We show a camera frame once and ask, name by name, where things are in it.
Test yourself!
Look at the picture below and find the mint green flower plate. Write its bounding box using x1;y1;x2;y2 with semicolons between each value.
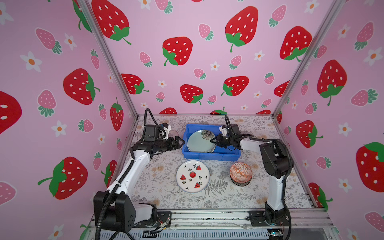
187;130;216;153

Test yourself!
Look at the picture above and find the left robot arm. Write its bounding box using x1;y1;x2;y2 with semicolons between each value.
94;123;185;240

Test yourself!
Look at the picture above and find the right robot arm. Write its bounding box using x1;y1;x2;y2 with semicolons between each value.
211;124;294;226

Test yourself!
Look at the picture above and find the blue plastic bin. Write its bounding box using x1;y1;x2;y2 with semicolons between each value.
182;124;241;162

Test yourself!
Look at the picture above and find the pink translucent cup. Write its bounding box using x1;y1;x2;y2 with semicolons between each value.
170;130;179;137

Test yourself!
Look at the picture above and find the red patterned bowl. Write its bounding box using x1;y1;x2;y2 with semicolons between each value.
230;162;253;187

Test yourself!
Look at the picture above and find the white watermelon plate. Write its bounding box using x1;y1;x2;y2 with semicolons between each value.
176;160;210;193

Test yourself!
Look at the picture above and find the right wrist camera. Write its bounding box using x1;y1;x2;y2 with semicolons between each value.
219;125;230;137

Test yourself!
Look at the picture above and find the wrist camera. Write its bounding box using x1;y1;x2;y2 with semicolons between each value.
160;123;172;140
219;125;230;137

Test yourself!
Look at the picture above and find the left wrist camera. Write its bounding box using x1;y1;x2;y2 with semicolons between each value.
160;123;172;140

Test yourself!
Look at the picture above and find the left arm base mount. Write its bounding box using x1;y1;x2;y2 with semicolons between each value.
134;211;172;228

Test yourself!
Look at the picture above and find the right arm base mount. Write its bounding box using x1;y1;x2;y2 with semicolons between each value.
246;211;292;228

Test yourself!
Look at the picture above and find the aluminium front rail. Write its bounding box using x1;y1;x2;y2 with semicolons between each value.
100;209;341;240

